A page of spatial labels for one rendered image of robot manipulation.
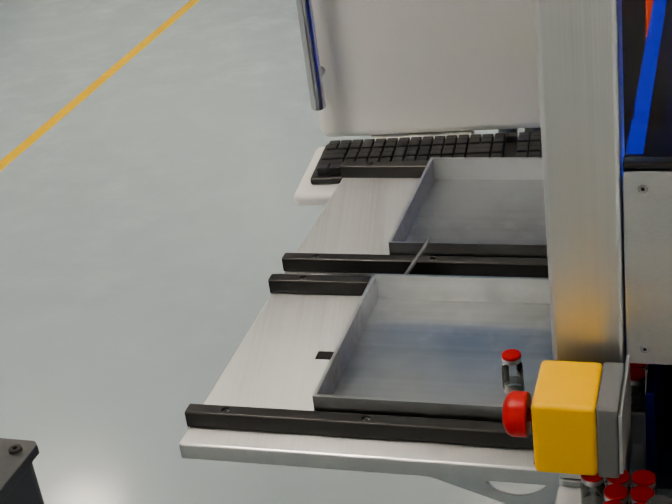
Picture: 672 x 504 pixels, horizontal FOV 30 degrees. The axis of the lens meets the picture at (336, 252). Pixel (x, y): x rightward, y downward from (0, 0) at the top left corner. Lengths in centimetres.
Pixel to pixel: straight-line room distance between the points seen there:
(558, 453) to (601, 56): 33
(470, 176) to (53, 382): 167
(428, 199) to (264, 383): 47
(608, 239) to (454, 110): 111
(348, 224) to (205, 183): 243
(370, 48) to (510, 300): 76
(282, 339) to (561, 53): 61
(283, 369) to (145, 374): 175
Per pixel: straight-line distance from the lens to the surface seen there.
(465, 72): 214
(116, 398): 310
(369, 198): 180
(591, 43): 101
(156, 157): 442
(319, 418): 130
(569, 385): 109
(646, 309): 111
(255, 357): 146
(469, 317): 148
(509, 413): 110
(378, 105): 218
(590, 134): 104
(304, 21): 208
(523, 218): 169
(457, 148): 206
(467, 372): 138
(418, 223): 170
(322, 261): 160
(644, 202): 106
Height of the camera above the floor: 164
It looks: 27 degrees down
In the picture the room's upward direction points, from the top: 8 degrees counter-clockwise
